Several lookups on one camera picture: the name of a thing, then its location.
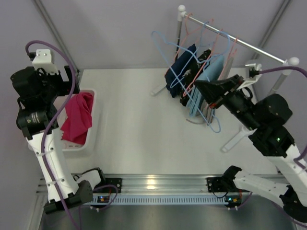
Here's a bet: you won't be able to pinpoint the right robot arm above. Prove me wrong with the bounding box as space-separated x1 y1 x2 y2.
194 75 307 223

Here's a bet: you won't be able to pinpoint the slotted cable duct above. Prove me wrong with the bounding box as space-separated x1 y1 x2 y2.
88 195 237 206

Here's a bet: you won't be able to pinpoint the black patterned trousers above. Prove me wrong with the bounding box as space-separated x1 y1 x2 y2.
179 49 211 106

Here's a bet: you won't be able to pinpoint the light blue trousers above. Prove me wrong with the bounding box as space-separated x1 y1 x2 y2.
187 55 224 116

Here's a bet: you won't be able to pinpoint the light blue wire hanger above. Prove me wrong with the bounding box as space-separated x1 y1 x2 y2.
151 30 231 127

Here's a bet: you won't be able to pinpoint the white plastic bin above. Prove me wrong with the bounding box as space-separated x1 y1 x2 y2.
57 89 101 158

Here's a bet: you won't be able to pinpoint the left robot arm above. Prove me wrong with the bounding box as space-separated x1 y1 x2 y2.
10 67 104 214

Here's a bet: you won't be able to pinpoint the pink trousers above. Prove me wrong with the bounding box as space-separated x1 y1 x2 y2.
61 92 94 145

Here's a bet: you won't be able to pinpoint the grey trousers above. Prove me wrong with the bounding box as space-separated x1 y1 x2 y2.
203 56 234 123

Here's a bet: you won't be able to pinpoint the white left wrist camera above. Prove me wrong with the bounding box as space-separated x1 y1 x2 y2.
32 49 59 75

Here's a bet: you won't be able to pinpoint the navy blue trousers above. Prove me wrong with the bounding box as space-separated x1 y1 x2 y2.
165 51 193 98

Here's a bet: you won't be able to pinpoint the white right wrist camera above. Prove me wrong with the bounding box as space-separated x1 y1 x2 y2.
237 62 262 90

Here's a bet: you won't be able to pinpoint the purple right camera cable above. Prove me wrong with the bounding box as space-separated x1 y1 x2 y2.
260 65 307 173

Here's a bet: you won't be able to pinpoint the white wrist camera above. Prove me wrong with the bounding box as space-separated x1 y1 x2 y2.
32 49 59 75
237 62 262 90

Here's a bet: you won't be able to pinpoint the white metal clothes rack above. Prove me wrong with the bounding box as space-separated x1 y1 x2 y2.
150 4 300 153

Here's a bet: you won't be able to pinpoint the aluminium mounting rail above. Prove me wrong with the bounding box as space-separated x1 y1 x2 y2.
35 173 288 199

